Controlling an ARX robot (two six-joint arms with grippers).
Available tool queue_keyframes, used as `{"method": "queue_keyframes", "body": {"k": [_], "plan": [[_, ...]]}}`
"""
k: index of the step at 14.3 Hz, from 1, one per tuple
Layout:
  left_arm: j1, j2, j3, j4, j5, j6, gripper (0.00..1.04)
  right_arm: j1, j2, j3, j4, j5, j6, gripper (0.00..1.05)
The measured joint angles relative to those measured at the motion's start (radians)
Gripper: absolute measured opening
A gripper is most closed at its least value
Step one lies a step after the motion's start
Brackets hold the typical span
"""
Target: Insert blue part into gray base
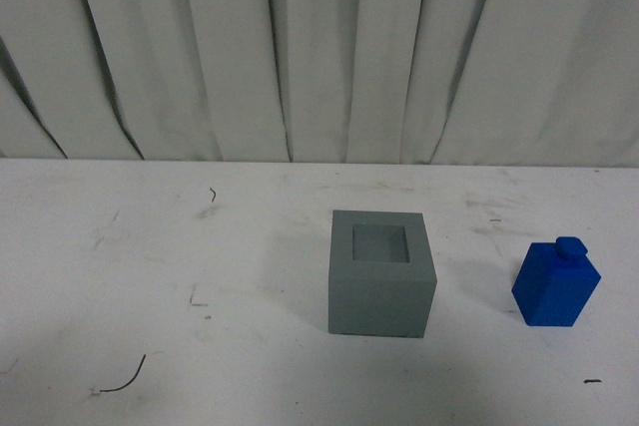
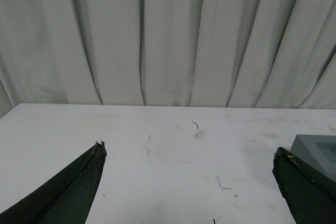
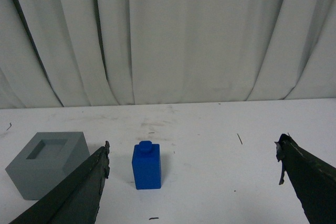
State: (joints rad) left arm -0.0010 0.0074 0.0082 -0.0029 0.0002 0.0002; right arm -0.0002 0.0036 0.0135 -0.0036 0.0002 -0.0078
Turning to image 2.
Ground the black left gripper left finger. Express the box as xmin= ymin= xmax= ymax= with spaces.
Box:
xmin=1 ymin=142 xmax=107 ymax=223

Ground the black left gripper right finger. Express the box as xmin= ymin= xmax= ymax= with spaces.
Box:
xmin=272 ymin=147 xmax=335 ymax=223

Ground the gray base block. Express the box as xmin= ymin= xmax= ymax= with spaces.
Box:
xmin=290 ymin=135 xmax=335 ymax=181

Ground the white pleated curtain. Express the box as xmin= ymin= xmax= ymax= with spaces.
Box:
xmin=1 ymin=0 xmax=335 ymax=115

